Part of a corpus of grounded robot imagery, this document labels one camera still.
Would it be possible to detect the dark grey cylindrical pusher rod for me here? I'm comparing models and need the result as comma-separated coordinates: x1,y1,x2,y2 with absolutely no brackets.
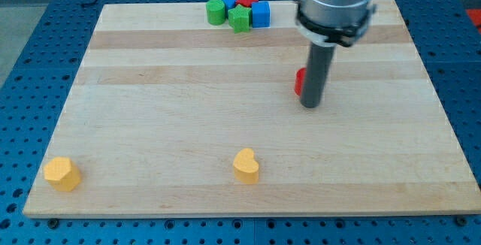
300,44,335,108

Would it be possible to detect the red circle block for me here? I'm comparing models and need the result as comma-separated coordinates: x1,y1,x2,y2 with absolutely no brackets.
294,68,306,96

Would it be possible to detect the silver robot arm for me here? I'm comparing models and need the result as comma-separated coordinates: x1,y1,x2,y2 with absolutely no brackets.
295,0,376,108

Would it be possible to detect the green circle block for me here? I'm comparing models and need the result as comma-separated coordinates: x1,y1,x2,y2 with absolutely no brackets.
206,0,225,26

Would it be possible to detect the blue cube block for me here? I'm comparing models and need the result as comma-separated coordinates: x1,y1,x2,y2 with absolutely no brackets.
251,1,271,28

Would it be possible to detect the green star block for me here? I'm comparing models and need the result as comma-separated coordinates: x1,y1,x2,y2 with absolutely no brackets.
228,5,252,33

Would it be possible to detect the blue pentagon block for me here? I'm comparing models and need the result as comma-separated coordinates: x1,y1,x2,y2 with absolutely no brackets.
221,0,237,12

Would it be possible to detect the yellow heart block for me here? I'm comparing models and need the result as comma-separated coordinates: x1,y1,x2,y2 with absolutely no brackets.
232,148,259,184

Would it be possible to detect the light wooden board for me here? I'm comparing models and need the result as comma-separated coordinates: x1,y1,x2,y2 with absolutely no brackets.
23,0,480,219

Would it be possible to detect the yellow hexagon block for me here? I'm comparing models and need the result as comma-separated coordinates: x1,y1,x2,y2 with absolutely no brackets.
43,156,82,192

